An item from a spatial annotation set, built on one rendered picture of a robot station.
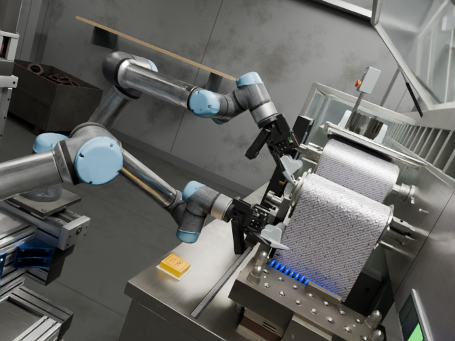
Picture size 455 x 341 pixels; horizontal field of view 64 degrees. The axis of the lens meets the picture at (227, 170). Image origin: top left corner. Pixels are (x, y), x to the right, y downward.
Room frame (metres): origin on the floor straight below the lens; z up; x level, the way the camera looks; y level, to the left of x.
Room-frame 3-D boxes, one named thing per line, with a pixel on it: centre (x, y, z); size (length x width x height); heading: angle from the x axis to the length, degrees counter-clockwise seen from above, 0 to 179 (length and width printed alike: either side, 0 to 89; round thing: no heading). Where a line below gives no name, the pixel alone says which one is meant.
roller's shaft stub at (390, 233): (1.01, -0.51, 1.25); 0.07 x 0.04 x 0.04; 75
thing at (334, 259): (0.99, -0.34, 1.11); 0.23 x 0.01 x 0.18; 75
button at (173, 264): (0.99, 0.04, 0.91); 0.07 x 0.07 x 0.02; 75
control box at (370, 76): (1.61, -0.40, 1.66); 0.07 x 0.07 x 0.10; 85
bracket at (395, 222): (1.01, -0.51, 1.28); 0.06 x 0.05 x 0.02; 75
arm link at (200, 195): (1.09, 0.05, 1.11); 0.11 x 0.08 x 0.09; 75
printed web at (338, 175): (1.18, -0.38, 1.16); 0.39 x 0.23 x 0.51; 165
